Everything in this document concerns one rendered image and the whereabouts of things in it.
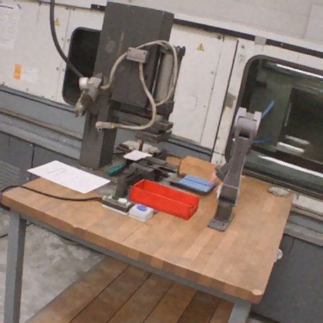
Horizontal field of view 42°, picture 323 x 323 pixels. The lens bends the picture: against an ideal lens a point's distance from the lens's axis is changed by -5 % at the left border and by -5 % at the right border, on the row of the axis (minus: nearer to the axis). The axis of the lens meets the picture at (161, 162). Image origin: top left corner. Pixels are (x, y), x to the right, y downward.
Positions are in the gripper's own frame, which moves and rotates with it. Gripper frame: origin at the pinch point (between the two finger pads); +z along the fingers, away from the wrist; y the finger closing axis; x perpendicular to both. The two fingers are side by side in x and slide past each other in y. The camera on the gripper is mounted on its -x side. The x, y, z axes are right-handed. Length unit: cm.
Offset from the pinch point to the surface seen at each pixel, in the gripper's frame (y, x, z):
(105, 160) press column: 42.4, 9.5, 24.7
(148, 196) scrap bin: 13.6, 34.2, 7.7
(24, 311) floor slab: 20, 24, 120
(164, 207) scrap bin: 6.3, 34.0, 6.0
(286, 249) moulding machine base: -54, -49, 12
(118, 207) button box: 17, 48, 13
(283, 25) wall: 66, -263, -72
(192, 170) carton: 12.3, -14.3, 6.7
